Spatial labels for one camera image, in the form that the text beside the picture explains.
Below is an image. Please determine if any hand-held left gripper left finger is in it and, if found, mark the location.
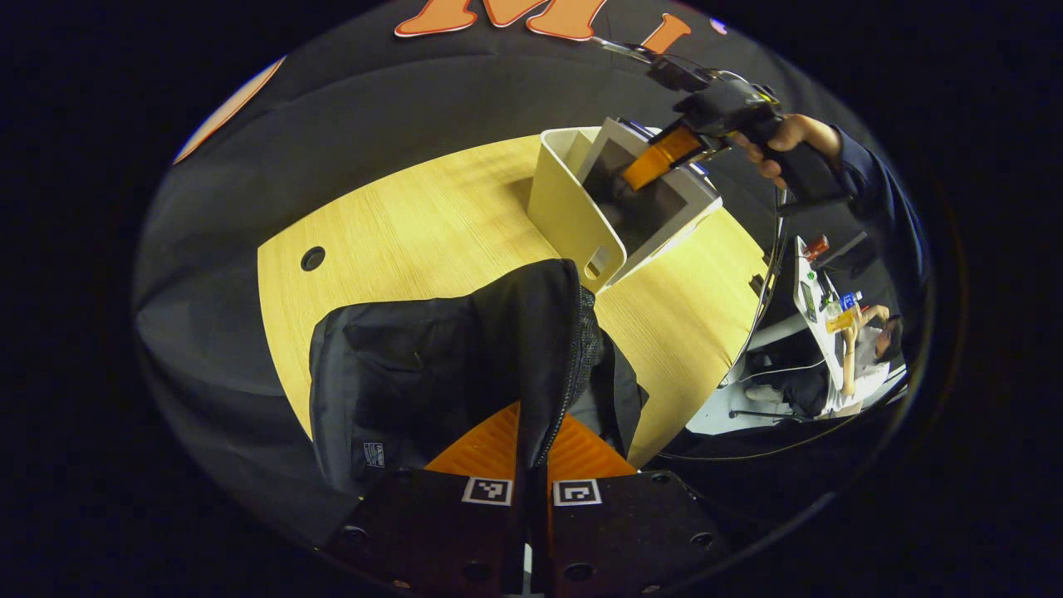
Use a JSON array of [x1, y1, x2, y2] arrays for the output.
[[326, 403, 532, 596]]

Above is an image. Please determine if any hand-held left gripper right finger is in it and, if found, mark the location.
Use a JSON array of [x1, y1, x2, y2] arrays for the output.
[[531, 413, 732, 596]]

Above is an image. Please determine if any dark grey cover book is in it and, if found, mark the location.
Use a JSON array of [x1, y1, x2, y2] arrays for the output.
[[577, 117, 724, 288]]

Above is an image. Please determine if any white bookshelf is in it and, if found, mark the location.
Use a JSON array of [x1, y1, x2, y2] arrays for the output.
[[527, 126, 724, 295]]

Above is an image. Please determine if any black schoolbag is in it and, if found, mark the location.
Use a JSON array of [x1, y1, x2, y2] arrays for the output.
[[309, 258, 649, 500]]

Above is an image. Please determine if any orange blue snack packet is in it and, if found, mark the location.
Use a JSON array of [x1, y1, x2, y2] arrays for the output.
[[825, 290, 864, 334]]

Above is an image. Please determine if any black backdrop cloth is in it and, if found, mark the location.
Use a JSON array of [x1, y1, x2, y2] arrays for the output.
[[133, 0, 873, 541]]

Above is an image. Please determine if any white background desk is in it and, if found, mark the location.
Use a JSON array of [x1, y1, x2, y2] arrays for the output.
[[791, 236, 852, 391]]

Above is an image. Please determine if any grey metal frame pole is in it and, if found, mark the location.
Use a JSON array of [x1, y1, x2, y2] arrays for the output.
[[723, 187, 788, 391]]

